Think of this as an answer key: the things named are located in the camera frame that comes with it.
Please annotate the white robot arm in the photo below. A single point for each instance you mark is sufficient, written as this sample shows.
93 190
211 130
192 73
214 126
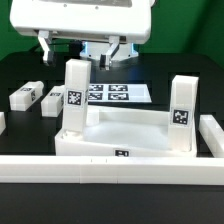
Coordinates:
109 29

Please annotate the white fence bar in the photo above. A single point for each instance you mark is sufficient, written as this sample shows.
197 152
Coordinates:
111 170
212 134

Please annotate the white marker base plate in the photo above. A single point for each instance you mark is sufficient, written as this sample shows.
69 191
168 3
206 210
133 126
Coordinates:
137 93

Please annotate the white desk top tray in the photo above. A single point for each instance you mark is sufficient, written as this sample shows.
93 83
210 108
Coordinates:
113 131

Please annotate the white front fence bar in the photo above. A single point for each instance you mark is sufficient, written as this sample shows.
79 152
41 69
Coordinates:
111 170

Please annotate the white right fence bar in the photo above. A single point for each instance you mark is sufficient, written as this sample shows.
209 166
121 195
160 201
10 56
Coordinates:
212 134

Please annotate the white block at left edge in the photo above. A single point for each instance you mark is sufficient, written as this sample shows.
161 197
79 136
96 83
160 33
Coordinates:
2 122

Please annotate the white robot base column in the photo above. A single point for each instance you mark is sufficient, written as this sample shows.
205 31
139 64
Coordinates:
93 50

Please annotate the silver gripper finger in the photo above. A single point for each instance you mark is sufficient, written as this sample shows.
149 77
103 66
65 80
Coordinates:
105 59
45 40

